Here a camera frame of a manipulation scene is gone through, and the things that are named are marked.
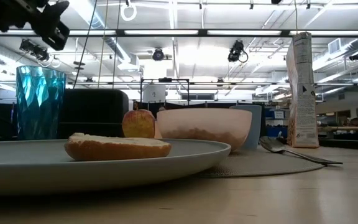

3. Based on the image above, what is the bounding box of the red yellow apple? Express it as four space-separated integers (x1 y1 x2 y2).
122 108 156 139

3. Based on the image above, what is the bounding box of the toasted bagel half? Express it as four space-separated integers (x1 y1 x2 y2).
63 133 173 162

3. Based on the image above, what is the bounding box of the grey round plate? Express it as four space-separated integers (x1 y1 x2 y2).
0 138 232 197

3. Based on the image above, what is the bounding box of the pink bowl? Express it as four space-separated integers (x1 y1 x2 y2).
156 108 253 152

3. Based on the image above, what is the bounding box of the light blue cup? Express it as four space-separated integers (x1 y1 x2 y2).
229 105 262 150

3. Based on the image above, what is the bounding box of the round grey placemat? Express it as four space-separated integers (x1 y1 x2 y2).
194 144 325 179

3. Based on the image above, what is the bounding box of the silver metal spoon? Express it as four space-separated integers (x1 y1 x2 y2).
259 136 344 166

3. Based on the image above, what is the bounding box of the brown cereal bag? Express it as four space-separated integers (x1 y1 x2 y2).
286 31 320 149

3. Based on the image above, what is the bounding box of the teal faceted tumbler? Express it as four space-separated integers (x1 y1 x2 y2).
16 65 67 141

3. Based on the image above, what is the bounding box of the white cylindrical tank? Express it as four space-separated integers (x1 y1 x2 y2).
142 83 167 103

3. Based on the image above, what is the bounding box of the blue storage bin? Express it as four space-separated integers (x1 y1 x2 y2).
264 108 288 138

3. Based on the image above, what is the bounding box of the white hanging ring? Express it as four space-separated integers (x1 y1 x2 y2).
120 1 137 22

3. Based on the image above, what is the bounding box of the black hanging camera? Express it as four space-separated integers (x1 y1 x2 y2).
152 48 165 62
227 39 249 63

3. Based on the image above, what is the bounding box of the black overhead frame beam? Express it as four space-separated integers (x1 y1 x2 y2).
0 29 358 39

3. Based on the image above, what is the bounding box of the black aluminium table frame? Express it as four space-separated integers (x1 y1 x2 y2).
318 138 358 152

